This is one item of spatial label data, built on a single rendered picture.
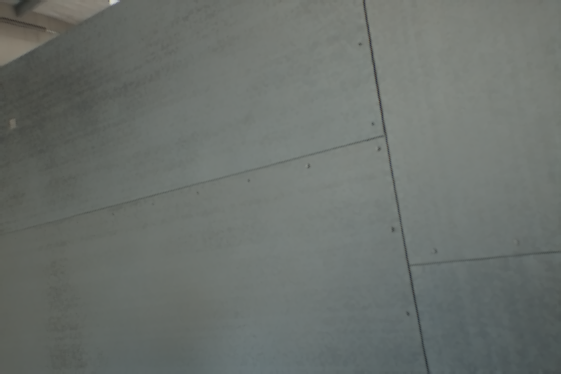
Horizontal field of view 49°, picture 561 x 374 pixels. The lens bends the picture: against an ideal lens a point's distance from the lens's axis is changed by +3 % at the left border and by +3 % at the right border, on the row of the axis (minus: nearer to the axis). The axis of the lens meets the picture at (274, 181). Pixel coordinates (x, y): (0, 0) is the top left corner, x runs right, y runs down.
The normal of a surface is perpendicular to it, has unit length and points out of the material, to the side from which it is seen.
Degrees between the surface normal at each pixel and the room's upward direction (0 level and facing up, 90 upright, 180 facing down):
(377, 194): 90
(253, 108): 90
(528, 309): 90
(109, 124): 90
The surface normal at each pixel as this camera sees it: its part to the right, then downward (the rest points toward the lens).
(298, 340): -0.62, 0.00
